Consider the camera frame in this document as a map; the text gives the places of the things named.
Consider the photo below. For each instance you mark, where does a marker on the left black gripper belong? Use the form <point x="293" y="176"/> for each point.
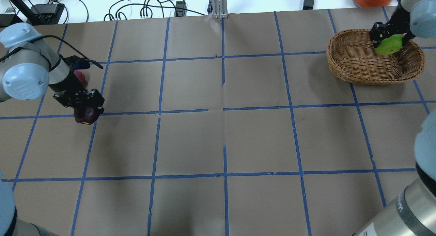
<point x="67" y="83"/>

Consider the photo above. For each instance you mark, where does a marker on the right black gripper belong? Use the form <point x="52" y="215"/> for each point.
<point x="396" y="23"/>

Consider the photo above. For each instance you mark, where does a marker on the green apple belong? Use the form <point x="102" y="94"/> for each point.
<point x="389" y="46"/>

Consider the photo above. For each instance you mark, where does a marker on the dark red apple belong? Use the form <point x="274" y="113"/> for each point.
<point x="86" y="115"/>

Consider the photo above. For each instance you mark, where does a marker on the bright red apple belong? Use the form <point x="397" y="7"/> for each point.
<point x="81" y="76"/>

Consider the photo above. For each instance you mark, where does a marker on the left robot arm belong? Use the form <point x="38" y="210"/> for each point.
<point x="31" y="67"/>

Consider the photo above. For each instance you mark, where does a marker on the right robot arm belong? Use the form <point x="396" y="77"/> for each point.
<point x="411" y="211"/>

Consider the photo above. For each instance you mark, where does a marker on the wicker basket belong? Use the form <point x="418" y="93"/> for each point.
<point x="352" y="58"/>

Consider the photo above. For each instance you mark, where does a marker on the aluminium frame post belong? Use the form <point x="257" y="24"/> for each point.
<point x="218" y="9"/>

